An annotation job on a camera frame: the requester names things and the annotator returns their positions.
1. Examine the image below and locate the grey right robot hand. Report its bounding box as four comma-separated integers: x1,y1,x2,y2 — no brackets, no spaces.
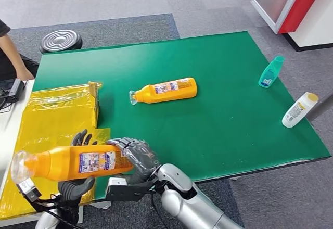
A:
106,137,161,185

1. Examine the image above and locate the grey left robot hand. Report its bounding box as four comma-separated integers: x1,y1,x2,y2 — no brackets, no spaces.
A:
57,129,98,206

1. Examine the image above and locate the large orange bottle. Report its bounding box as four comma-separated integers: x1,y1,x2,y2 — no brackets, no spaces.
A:
11,144,134,185

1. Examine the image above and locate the teal plastic bottle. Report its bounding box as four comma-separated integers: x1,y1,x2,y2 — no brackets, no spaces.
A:
258,55,285,89

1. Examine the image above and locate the white bottle, yellow cap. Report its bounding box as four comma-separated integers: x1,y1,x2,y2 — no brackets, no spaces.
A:
282,92,319,129

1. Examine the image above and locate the yellow plastic sheet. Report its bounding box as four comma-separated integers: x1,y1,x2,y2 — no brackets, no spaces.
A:
0,82,112,220

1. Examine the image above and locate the yellow cardboard box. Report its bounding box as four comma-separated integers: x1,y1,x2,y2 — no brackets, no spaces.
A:
88,81,103,129

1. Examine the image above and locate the green table mat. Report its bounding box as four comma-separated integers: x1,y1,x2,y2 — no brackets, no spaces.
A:
32,31,331,200

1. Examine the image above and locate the white side desk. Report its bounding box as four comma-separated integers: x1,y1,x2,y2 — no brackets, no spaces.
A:
0,79,35,198

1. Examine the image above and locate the black round ribbed disc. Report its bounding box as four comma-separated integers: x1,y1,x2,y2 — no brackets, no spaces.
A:
39,29,83,54

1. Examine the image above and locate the person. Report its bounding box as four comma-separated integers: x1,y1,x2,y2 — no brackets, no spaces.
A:
0,19,40,82

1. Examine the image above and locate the red white display stand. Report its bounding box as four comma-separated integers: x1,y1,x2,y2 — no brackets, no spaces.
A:
250,0,333,52

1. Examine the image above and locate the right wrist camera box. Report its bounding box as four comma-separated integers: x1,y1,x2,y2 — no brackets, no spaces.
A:
104,176,146,203

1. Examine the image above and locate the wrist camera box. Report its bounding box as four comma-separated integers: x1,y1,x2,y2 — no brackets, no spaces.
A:
16,178,42,203
104,176,146,203

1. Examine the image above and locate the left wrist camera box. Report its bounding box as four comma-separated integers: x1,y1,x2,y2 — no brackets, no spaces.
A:
16,178,42,203

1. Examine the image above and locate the black camera device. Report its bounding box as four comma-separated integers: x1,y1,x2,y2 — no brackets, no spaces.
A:
0,78,26,105

